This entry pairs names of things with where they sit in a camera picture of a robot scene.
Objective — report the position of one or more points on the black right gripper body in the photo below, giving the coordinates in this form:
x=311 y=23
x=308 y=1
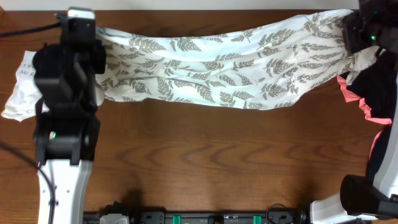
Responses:
x=352 y=34

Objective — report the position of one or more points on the white fern print dress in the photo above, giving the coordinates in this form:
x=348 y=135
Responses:
x=262 y=68

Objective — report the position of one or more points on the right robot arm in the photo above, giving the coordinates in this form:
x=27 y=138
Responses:
x=362 y=199

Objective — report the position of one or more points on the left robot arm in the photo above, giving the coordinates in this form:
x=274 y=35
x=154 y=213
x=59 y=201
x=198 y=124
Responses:
x=67 y=128

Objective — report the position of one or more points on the black garment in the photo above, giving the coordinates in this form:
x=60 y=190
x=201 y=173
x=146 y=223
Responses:
x=369 y=84

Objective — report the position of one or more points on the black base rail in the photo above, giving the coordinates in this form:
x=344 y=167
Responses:
x=120 y=213

